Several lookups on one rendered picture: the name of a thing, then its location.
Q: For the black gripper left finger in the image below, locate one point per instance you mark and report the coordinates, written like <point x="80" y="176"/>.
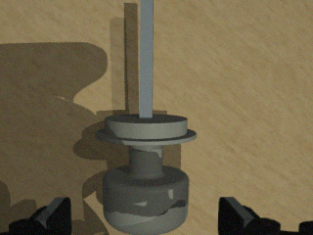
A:
<point x="56" y="215"/>

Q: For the grey door knob with square spindle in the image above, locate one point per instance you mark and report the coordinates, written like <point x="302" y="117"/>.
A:
<point x="146" y="197"/>

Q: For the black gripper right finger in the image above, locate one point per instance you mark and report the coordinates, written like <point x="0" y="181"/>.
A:
<point x="232" y="214"/>

